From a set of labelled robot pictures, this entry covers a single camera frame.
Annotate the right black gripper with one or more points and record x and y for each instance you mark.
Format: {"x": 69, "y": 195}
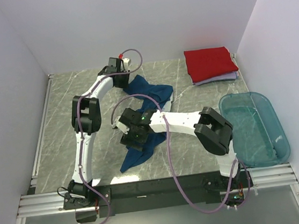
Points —
{"x": 128, "y": 139}

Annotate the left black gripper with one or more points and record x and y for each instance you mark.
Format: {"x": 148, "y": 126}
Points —
{"x": 126, "y": 84}

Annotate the blue t shirt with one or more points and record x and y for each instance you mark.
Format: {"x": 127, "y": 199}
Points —
{"x": 151, "y": 95}

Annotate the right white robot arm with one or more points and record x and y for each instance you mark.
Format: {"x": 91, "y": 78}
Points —
{"x": 212, "y": 130}

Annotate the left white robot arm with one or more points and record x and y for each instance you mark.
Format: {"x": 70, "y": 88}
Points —
{"x": 86, "y": 121}

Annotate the red folded t shirt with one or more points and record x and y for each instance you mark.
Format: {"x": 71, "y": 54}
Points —
{"x": 206, "y": 63}

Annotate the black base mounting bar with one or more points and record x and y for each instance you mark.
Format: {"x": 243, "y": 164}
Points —
{"x": 208, "y": 187}

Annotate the lavender folded t shirt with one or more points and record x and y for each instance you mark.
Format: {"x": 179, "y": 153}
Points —
{"x": 225, "y": 77}

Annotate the teal plastic bin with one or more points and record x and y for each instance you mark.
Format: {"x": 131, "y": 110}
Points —
{"x": 259, "y": 139}

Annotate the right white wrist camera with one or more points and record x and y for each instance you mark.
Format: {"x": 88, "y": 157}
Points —
{"x": 119, "y": 125}

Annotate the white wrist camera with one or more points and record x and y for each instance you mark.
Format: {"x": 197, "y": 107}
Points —
{"x": 125, "y": 62}
{"x": 119, "y": 125}

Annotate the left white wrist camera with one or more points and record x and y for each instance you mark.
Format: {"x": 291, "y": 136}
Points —
{"x": 125, "y": 62}

